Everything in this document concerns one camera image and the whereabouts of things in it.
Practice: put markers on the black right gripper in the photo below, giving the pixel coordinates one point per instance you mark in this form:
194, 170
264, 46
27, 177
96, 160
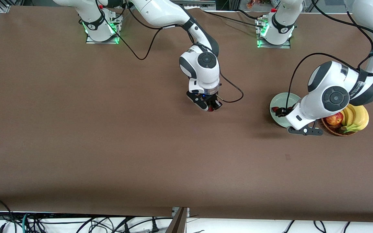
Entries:
213, 101

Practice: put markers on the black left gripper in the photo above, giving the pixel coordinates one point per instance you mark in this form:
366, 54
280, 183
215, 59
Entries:
282, 112

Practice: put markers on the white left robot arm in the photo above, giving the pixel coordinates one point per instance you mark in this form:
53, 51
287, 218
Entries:
332, 97

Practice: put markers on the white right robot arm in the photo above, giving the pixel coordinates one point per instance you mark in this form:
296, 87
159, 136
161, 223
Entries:
206, 71

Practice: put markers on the mint green round plate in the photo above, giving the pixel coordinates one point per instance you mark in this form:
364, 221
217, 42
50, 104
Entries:
278, 98

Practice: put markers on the brown wicker basket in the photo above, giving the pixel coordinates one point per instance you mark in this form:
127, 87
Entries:
330, 130

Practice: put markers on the red apple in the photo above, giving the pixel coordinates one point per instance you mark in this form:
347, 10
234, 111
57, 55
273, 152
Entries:
335, 120

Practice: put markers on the yellow banana bunch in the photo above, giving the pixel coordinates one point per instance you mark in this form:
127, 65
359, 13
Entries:
359, 118

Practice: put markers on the table cover sheet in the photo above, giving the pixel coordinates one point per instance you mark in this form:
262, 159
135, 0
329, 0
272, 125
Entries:
186, 178

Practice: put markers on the grey metal box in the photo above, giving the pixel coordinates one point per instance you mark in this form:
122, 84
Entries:
199, 3

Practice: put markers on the orange background object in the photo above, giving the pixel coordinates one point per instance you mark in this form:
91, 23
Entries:
253, 4

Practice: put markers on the brown post with metal bracket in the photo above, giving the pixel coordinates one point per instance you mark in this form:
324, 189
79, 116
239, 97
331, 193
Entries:
176, 223

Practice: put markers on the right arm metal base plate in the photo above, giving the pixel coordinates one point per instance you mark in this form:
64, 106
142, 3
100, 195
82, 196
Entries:
91, 41

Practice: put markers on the aluminium frame profile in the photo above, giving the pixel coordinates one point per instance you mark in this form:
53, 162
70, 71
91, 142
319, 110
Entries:
4, 8

